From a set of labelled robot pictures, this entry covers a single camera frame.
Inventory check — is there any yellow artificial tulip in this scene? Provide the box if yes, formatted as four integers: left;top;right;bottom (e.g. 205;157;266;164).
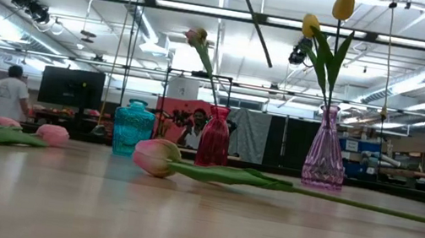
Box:
316;0;362;111
290;12;343;108

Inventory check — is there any blue glass vase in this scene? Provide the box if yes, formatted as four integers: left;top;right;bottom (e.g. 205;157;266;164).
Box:
108;95;160;160

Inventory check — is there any red glass vase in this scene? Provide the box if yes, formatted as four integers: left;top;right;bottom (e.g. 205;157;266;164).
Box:
193;103;237;170

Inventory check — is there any purple glass vase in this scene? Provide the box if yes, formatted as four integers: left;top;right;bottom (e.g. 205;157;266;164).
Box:
298;101;356;193

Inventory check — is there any red poster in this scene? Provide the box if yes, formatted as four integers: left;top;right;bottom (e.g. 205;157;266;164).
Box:
150;93;216;150

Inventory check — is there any seated person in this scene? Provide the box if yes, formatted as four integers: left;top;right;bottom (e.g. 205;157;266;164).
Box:
177;105;210;152

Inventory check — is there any black monitor screen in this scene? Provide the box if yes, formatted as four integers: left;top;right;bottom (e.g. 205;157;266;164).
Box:
36;62;108;112

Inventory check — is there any grey hanging cloth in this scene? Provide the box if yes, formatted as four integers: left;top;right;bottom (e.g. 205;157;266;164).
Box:
222;105;274;165

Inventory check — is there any blue storage bin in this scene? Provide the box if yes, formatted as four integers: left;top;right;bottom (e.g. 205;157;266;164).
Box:
333;136;384;183

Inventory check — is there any standing person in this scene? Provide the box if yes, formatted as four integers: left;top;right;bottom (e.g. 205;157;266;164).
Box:
0;62;36;128

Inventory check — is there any black hanging camera device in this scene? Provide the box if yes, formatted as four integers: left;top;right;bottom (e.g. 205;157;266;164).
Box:
286;34;316;68
7;0;53;26

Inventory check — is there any hanging cable with hook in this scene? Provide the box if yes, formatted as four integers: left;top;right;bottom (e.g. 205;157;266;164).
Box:
370;0;406;122

